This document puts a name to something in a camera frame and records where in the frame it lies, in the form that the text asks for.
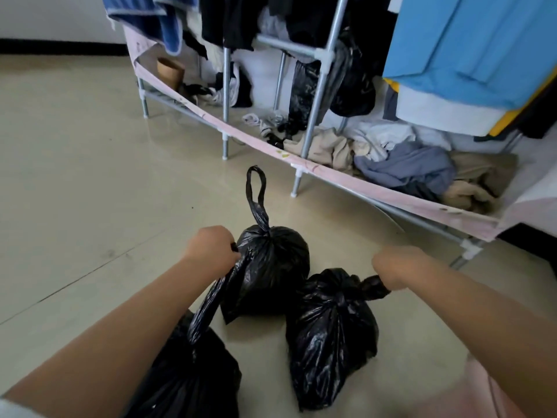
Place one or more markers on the person's right hand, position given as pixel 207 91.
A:
pixel 398 265

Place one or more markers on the person's left hand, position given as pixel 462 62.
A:
pixel 211 250

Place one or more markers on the knotted black garbage bag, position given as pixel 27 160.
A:
pixel 333 335

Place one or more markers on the large black garbage bag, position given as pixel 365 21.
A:
pixel 191 370

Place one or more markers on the person's left forearm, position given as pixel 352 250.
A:
pixel 108 343

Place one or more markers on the person's right forearm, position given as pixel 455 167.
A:
pixel 483 326

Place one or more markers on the black garbage bag with loop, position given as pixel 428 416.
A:
pixel 265 265

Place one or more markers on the grey blue crumpled garment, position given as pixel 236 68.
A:
pixel 407 167

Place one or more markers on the pink fabric wardrobe cover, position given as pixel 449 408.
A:
pixel 339 178

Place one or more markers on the tan crumpled garment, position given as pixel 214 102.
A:
pixel 478 180

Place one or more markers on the white crumpled garment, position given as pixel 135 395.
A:
pixel 387 134

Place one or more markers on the white socks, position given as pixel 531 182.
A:
pixel 263 122

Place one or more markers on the beige crumpled garment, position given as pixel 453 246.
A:
pixel 324 147

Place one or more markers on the person's pink trousers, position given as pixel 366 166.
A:
pixel 487 391

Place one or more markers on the black and white shoe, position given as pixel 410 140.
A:
pixel 226 91

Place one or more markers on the white hanging garment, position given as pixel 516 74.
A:
pixel 444 110

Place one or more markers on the black plastic bag hanging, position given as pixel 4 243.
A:
pixel 330 91

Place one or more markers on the yellow hanging garment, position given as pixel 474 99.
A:
pixel 518 113

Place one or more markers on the light blue hanging garment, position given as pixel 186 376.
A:
pixel 470 47

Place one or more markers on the dark blue hanging garment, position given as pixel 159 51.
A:
pixel 152 17

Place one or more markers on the black hanging clothes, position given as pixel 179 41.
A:
pixel 278 17

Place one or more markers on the metal wardrobe rack frame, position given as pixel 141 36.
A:
pixel 320 86

